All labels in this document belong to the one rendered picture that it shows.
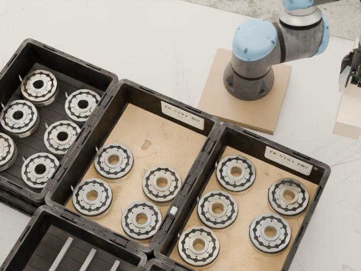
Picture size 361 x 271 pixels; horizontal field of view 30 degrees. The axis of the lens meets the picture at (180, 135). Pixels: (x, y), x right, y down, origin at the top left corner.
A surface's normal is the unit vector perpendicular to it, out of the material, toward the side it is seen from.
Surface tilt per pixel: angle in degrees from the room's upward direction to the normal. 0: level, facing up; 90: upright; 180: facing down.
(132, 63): 0
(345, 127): 90
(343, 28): 0
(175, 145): 0
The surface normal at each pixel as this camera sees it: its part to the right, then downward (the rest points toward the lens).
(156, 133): -0.02, -0.46
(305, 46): 0.17, 0.59
